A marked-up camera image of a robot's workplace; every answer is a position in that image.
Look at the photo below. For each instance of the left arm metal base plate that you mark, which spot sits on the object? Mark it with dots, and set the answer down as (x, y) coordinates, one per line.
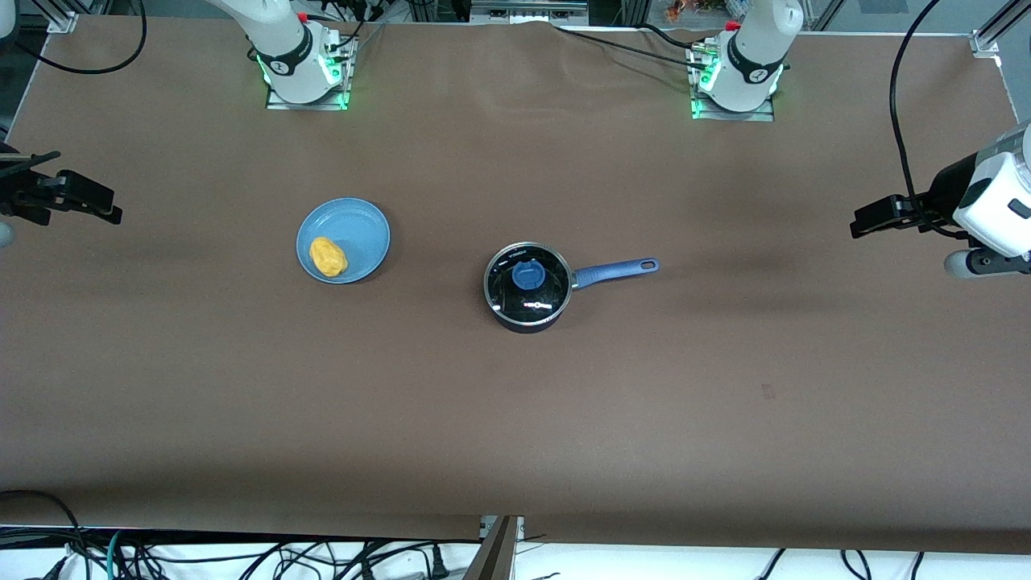
(765, 115)

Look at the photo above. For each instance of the aluminium frame profile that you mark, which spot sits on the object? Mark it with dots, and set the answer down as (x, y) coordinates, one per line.
(995, 28)
(63, 16)

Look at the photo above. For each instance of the blue round plate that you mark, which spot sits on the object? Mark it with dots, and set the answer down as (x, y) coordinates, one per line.
(364, 228)

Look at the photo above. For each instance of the grey box device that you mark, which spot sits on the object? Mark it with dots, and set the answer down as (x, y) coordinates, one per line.
(527, 10)

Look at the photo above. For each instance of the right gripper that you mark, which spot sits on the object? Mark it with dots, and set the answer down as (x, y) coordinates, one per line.
(18, 196)

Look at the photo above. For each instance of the brown table cover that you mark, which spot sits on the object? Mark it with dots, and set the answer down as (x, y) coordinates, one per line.
(515, 419)

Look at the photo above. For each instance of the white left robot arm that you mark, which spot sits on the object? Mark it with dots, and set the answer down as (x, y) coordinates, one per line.
(757, 48)

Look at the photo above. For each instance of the glass lid with blue knob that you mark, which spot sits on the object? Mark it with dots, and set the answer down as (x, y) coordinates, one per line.
(528, 278)

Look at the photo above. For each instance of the yellow potato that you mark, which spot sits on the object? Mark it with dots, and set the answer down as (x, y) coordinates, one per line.
(329, 256)

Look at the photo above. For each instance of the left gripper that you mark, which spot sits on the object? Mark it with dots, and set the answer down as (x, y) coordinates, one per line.
(939, 194)

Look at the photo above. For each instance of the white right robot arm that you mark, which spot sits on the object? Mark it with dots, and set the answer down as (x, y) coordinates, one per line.
(282, 32)

